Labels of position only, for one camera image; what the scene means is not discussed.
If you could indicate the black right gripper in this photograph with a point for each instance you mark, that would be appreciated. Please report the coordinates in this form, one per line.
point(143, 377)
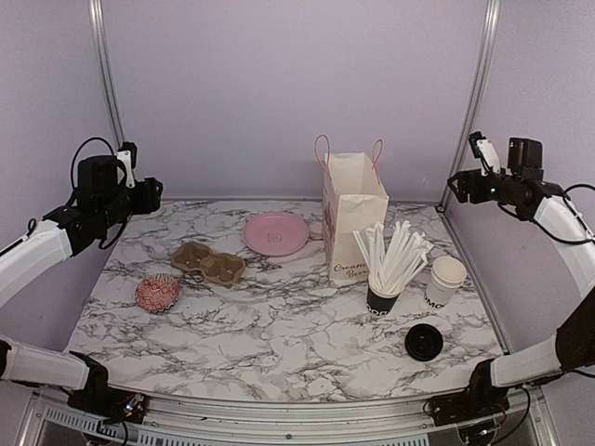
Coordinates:
point(464, 177)

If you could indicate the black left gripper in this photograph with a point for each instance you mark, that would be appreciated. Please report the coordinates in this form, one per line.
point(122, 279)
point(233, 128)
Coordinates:
point(150, 198)

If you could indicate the white paper coffee cup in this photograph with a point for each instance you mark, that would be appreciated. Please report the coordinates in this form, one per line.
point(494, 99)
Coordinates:
point(448, 272)

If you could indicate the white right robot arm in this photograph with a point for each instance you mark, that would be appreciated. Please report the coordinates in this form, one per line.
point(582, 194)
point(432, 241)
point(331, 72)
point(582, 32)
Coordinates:
point(520, 190)

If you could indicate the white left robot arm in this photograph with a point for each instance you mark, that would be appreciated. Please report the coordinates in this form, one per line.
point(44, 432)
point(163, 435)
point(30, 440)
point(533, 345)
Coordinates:
point(105, 194)

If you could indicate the white paper takeout bag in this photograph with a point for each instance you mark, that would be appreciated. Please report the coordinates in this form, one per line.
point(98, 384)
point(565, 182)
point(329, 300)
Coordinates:
point(354, 198)

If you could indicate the red patterned small bowl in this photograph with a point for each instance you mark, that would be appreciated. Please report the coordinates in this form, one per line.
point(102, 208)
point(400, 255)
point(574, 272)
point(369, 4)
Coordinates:
point(157, 293)

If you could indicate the brown cardboard cup carrier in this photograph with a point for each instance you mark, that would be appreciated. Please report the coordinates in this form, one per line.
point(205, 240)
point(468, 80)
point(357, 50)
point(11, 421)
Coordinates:
point(219, 268)

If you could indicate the bundle of white wrapped straws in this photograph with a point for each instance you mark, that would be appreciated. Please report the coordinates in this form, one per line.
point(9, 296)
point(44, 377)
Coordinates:
point(392, 266)

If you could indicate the pink round plate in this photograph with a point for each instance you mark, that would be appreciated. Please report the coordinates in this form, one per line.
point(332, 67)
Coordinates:
point(275, 233)

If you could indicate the black cup holding straws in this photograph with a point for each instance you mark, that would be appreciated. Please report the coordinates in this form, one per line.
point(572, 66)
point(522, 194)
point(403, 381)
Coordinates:
point(379, 304)

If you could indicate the black plastic cup lid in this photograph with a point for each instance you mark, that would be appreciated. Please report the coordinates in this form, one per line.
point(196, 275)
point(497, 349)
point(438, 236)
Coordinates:
point(423, 342)

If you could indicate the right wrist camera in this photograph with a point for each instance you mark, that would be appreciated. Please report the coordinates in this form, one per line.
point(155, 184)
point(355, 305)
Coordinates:
point(484, 150)

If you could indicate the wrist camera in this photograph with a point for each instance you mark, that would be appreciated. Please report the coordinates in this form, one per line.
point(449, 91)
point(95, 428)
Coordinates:
point(484, 150)
point(126, 163)

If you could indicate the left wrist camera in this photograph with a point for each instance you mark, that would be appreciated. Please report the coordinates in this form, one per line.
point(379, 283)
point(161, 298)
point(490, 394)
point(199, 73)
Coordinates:
point(126, 163)

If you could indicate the right aluminium frame post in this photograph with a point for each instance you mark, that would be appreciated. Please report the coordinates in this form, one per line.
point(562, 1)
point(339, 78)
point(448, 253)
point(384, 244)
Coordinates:
point(479, 81)

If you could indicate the aluminium frame post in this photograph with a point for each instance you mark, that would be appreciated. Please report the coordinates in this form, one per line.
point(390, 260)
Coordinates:
point(99, 35)
point(479, 81)

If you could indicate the left aluminium frame post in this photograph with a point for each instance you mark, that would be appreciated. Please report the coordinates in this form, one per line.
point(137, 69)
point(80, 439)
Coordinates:
point(99, 35)

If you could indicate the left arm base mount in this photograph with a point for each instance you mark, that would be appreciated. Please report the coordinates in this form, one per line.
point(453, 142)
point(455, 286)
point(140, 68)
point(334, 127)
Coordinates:
point(115, 406)

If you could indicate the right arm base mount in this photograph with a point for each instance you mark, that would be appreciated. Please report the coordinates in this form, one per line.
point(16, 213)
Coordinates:
point(459, 407)

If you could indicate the aluminium front rail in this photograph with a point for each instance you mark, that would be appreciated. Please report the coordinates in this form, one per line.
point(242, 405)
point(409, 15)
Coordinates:
point(174, 420)

